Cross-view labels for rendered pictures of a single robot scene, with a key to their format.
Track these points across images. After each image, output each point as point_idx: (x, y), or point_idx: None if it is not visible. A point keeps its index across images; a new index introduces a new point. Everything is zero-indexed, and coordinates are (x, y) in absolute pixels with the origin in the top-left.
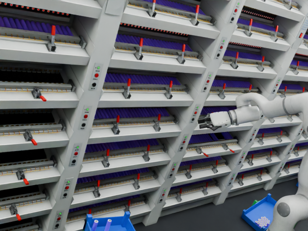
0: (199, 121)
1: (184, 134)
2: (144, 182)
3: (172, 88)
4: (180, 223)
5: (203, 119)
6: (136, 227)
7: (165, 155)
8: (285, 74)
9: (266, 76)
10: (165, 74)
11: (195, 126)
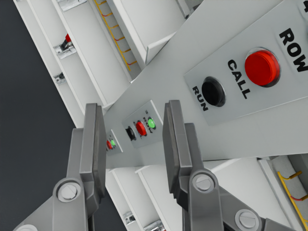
0: (165, 119)
1: (149, 98)
2: (88, 78)
3: None
4: (97, 227)
5: (172, 155)
6: (73, 124)
7: (117, 85)
8: None
9: None
10: None
11: (209, 158)
